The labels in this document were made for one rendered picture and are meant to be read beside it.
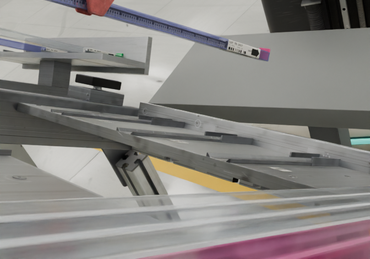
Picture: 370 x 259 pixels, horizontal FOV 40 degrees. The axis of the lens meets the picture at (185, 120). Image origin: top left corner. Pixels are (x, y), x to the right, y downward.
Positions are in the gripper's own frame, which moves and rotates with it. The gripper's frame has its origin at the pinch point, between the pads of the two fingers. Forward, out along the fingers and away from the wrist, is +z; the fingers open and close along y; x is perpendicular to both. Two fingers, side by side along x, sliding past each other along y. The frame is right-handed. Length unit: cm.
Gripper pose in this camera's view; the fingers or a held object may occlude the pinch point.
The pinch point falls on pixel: (91, 4)
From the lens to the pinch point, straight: 42.7
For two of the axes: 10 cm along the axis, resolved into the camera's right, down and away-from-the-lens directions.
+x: 6.7, 0.8, 7.4
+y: 7.2, 1.8, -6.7
